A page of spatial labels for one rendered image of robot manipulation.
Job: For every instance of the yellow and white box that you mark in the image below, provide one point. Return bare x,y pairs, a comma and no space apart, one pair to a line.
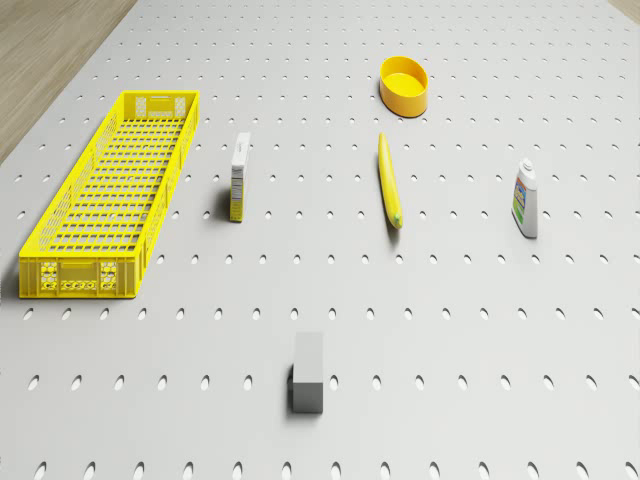
239,175

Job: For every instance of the small white bottle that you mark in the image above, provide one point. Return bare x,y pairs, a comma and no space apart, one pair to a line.
525,205

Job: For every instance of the banana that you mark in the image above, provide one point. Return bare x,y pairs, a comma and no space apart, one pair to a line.
389,185

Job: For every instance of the yellow bowl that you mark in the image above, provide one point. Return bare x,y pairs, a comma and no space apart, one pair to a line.
402,97

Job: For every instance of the grey cube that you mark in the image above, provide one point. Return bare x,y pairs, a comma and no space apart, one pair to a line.
307,380

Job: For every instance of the yellow basket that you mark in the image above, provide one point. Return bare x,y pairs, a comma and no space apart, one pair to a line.
80,272

